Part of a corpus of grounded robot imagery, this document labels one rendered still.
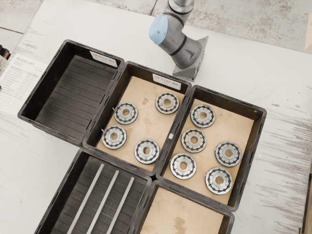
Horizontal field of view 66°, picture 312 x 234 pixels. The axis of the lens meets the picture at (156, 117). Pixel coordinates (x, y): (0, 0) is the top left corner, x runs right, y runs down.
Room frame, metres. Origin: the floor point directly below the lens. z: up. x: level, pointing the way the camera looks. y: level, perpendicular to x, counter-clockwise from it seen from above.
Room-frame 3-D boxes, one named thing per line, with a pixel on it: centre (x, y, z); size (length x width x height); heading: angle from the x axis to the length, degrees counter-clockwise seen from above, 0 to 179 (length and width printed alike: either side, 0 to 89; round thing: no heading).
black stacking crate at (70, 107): (0.49, 0.32, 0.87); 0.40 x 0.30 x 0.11; 148
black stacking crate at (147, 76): (0.33, 0.06, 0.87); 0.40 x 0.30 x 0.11; 148
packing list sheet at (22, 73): (0.69, 0.69, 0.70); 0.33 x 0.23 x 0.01; 153
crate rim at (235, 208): (0.17, -0.19, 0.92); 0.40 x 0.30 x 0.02; 148
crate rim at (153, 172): (0.33, 0.06, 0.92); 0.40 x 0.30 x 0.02; 148
